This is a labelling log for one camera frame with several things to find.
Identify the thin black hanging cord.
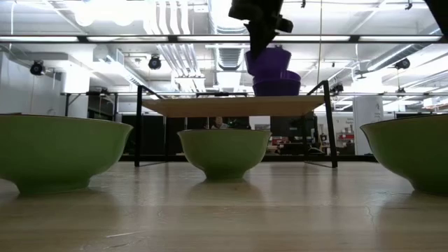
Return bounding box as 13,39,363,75
317,0,323,85

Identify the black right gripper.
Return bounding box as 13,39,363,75
227,0,294,60

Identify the black overhead light bar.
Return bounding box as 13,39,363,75
0,34,448,45

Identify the small green ceramic bowl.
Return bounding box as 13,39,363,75
359,113,448,197
0,113,134,196
177,128,272,182

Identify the white printed column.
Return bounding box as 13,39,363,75
352,96,384,155

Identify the person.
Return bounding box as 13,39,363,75
211,116,229,130

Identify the wooden shelf with black legs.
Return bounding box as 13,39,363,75
134,79,339,169

